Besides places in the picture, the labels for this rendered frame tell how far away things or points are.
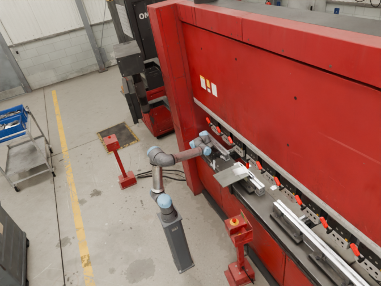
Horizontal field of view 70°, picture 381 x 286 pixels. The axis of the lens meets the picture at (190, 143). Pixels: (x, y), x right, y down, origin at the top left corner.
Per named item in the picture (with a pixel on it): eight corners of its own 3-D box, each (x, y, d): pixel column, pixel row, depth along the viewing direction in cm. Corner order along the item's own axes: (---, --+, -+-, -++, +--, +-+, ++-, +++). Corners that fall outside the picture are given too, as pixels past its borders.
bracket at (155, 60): (138, 68, 312) (136, 63, 308) (157, 62, 319) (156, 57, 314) (149, 79, 281) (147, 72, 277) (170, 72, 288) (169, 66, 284)
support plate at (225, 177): (212, 175, 244) (212, 175, 244) (237, 164, 251) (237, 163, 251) (223, 188, 230) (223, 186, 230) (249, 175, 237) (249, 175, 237)
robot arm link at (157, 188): (156, 207, 238) (153, 154, 211) (148, 197, 248) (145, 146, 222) (168, 202, 243) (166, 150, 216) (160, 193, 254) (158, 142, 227)
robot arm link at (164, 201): (164, 216, 230) (160, 206, 222) (157, 207, 240) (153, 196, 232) (176, 209, 235) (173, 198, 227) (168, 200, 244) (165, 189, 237)
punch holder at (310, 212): (299, 210, 179) (301, 192, 169) (309, 204, 181) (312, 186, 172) (317, 226, 168) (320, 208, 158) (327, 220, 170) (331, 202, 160)
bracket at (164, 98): (148, 106, 341) (147, 101, 337) (166, 100, 347) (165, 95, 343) (159, 119, 310) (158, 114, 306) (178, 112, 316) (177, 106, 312)
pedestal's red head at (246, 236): (225, 228, 236) (223, 215, 226) (241, 222, 239) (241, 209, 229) (235, 248, 221) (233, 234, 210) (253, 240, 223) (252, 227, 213)
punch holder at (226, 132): (221, 138, 256) (220, 123, 246) (229, 135, 258) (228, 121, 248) (230, 146, 244) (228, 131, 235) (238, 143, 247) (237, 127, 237)
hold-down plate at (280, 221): (269, 216, 214) (269, 213, 213) (275, 213, 216) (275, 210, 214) (297, 245, 191) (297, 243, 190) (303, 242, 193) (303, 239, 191)
